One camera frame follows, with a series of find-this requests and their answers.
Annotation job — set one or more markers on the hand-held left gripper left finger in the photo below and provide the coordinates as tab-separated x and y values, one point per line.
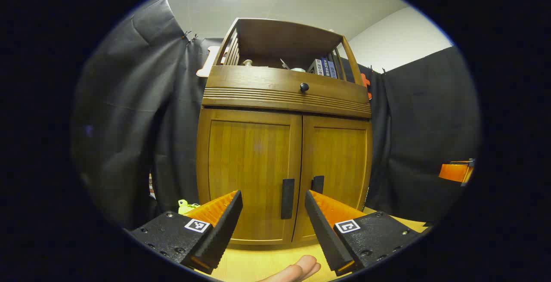
219	239

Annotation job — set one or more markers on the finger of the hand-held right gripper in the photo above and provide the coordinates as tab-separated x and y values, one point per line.
454	172

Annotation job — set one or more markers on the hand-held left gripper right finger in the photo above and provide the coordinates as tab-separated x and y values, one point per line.
325	239

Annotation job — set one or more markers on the wooden shoe cabinet door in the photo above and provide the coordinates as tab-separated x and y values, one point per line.
340	157
249	161

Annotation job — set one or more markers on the wooden double-door shoe cabinet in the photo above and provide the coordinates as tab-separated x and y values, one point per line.
280	94

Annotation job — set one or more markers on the green frog plush toy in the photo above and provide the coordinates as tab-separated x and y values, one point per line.
185	206

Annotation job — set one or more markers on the black backdrop cloth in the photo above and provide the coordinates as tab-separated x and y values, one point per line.
129	122

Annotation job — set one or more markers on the black round drawer knob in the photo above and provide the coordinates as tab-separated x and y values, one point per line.
304	87

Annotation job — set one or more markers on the small white bowl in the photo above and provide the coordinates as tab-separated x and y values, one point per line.
297	69

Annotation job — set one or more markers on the small beige ornament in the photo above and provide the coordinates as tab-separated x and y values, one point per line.
247	62

